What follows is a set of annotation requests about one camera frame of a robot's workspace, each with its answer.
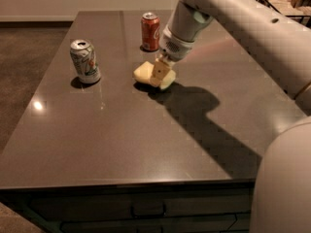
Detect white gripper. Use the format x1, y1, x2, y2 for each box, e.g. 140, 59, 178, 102
150, 25, 194, 87

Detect yellow green sponge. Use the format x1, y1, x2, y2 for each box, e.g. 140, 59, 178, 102
133, 61, 176, 90

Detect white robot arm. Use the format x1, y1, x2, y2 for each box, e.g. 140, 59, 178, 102
152, 0, 311, 233

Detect orange soda can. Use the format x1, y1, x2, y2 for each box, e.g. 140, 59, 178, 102
141, 12, 160, 51

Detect white green 7up can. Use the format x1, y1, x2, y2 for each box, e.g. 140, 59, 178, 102
70, 39, 101, 84

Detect dark cabinet drawer lower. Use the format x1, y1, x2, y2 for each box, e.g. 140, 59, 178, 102
60, 213, 250, 233

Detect dark cabinet drawer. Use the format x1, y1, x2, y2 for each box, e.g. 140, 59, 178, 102
30, 188, 251, 221
60, 213, 250, 233

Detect dark cabinet drawer upper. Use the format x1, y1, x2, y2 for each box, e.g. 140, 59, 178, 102
30, 188, 251, 221

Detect black wire napkin basket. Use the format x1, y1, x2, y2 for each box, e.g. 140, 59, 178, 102
257, 0, 311, 28

